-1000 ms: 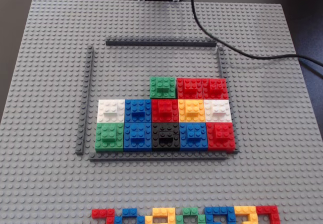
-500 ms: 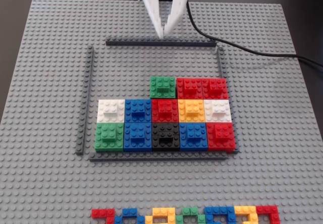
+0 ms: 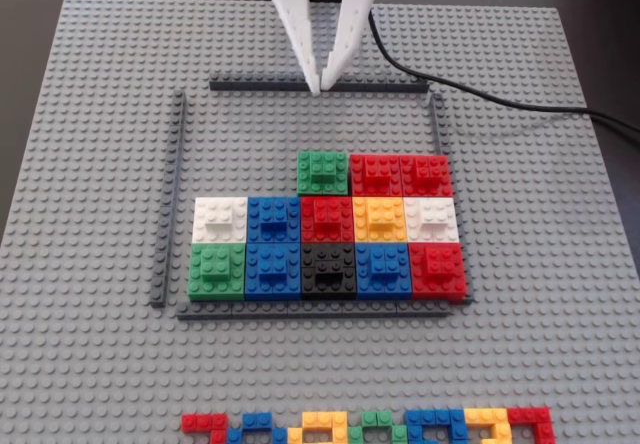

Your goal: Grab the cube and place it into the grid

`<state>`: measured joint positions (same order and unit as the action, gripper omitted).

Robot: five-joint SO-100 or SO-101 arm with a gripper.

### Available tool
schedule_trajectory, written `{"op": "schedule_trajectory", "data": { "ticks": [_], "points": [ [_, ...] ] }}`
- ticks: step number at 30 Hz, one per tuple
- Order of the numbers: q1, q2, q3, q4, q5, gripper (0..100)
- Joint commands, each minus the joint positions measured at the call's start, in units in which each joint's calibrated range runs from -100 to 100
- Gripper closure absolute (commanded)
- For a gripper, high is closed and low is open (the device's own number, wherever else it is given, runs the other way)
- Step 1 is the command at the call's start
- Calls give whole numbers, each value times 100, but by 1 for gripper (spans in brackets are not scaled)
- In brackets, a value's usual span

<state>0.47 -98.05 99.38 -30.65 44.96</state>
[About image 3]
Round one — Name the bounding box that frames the green lego brick letter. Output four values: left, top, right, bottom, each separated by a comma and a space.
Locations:
347, 409, 409, 444

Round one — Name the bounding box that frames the white lego cube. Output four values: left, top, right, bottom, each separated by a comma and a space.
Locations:
403, 197, 460, 244
192, 197, 250, 244

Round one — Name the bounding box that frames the red lego cube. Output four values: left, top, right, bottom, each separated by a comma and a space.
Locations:
348, 154, 404, 199
299, 196, 356, 244
408, 242, 470, 301
399, 154, 454, 199

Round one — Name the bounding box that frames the blue lego cube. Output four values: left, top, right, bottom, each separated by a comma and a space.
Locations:
244, 242, 304, 301
246, 196, 303, 244
355, 242, 414, 301

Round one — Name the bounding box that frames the black cable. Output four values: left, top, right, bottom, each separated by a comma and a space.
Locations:
367, 0, 640, 138

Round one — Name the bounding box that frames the yellow lego cube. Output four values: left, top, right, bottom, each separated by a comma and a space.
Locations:
352, 196, 407, 244

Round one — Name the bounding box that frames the green lego cube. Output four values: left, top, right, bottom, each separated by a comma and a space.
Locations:
296, 151, 350, 198
186, 242, 248, 301

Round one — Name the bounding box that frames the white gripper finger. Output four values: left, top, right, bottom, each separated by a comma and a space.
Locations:
322, 0, 377, 89
267, 0, 322, 95

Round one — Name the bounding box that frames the grey studded lego baseplate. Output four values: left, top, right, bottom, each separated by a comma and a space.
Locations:
0, 0, 640, 444

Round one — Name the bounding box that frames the red lego brick letter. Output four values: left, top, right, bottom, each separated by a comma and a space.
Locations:
180, 413, 229, 444
507, 406, 557, 444

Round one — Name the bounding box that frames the blue lego brick letter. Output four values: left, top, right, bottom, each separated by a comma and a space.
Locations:
405, 408, 469, 444
227, 411, 289, 444

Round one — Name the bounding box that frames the yellow lego brick letter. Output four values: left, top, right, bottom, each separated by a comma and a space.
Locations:
287, 410, 349, 444
464, 407, 512, 444

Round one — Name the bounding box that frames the black lego cube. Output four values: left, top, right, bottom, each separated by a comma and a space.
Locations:
300, 242, 359, 301

